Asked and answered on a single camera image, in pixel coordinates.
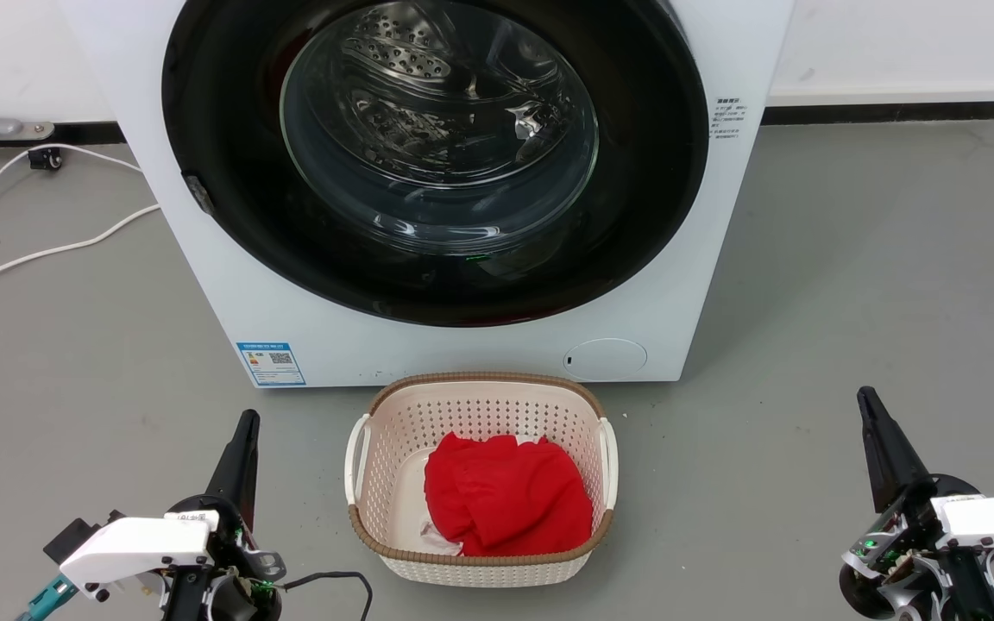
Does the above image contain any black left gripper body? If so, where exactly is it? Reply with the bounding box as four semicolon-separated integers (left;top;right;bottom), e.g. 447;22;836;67
162;494;287;621

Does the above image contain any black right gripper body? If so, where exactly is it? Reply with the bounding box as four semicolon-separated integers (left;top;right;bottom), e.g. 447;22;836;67
839;473;994;621

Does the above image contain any red garment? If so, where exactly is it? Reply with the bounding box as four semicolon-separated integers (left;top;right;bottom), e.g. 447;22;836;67
424;432;595;557

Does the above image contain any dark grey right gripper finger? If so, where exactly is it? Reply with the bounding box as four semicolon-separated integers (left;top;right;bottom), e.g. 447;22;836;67
857;386;934;515

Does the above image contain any teal cable connector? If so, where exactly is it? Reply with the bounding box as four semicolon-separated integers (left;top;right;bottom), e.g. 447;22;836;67
16;574;79;621

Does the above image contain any round white filter cover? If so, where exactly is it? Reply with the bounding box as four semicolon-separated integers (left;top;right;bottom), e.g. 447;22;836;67
563;337;648;382

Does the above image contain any blue energy label sticker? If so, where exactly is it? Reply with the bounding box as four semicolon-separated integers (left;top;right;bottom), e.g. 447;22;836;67
236;342;307;388

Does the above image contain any white power cable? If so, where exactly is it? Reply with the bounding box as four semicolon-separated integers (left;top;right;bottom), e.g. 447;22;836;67
0;204;161;295

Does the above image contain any white front-load washing machine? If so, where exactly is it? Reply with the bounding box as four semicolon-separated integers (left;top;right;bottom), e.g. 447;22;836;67
57;0;796;389

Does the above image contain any cream perforated laundry basket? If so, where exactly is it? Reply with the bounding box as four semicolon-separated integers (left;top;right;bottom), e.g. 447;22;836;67
344;372;619;588

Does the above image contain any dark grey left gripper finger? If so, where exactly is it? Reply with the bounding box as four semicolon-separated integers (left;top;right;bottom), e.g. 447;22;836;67
204;409;261;529

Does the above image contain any perforated steel washer drum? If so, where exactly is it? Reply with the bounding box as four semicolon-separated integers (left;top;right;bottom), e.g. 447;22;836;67
280;0;600;257

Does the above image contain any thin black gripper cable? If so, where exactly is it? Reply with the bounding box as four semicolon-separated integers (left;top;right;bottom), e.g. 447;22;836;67
280;571;374;621

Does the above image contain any black round glass washer door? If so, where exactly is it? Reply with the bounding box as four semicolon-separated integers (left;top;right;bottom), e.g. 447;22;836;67
161;0;710;328

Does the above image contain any black text warning label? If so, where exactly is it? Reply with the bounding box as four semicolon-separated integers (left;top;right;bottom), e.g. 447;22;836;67
711;96;749;141

